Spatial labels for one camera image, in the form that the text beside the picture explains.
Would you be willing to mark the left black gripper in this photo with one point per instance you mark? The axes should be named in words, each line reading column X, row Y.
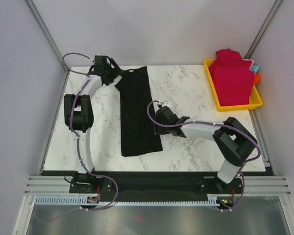
column 116, row 72

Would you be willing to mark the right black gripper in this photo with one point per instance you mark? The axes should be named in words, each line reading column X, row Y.
column 158, row 129

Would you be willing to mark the black t-shirt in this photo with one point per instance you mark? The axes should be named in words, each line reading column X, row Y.
column 137, row 130

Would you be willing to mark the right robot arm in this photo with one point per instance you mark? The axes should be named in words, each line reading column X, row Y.
column 234, row 141

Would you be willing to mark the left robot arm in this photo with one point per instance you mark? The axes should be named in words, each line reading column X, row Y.
column 78, row 111

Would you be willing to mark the red t-shirt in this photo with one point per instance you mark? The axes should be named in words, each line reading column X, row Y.
column 232, row 78

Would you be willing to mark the yellow plastic bin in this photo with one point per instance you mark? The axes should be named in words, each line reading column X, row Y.
column 254, row 99

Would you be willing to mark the orange cloth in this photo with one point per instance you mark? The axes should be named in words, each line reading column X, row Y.
column 257, row 79

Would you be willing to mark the cyan cloth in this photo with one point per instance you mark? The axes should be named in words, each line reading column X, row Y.
column 254, row 68

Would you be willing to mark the pink cloth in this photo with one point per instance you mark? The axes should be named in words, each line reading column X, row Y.
column 250, row 61

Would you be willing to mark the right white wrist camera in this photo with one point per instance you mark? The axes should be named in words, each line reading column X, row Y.
column 163, row 103

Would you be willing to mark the left aluminium frame post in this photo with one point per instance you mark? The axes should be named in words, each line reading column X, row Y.
column 45, row 31

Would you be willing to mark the aluminium frame post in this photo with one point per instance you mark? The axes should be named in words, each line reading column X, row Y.
column 265, row 25
column 45, row 31

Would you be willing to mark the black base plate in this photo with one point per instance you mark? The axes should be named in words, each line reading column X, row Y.
column 158, row 186

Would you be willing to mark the white slotted cable duct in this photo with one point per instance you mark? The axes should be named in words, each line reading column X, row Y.
column 86, row 201

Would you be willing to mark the aluminium rail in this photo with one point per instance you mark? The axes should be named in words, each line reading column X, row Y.
column 47, row 185

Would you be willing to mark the right aluminium frame post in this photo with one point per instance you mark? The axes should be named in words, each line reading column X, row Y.
column 265, row 25

